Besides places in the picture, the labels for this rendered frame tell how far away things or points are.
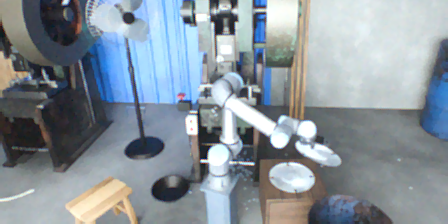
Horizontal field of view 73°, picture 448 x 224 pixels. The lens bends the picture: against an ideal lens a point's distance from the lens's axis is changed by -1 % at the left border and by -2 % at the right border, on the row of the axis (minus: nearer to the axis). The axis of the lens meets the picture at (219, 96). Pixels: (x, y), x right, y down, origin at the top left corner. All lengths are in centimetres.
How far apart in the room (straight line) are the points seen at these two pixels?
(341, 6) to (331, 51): 49
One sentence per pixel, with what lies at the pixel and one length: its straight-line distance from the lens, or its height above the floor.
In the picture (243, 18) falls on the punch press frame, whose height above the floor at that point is 130.
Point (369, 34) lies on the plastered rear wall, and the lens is 367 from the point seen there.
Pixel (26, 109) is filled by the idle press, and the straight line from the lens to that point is 307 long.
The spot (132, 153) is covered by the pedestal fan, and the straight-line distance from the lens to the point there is 304.
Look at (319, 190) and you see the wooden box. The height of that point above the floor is 35.
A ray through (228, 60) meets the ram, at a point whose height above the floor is 98.
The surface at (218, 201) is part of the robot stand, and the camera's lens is 191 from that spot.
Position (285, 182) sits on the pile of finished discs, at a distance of 208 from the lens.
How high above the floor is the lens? 169
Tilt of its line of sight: 25 degrees down
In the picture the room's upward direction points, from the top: 3 degrees counter-clockwise
